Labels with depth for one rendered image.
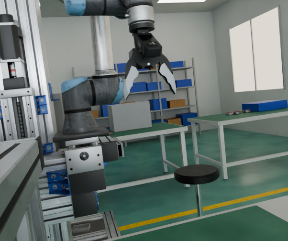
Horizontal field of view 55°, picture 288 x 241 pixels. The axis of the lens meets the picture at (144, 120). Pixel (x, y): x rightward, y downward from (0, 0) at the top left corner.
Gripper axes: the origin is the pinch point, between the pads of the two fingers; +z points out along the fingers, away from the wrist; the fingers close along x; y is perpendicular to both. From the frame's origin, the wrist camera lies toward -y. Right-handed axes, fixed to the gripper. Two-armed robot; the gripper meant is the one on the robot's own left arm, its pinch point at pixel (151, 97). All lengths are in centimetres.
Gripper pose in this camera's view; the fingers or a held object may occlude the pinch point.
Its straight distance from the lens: 77.0
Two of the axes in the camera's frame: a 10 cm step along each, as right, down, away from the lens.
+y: -2.4, -0.6, 9.7
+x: -9.6, 1.3, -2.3
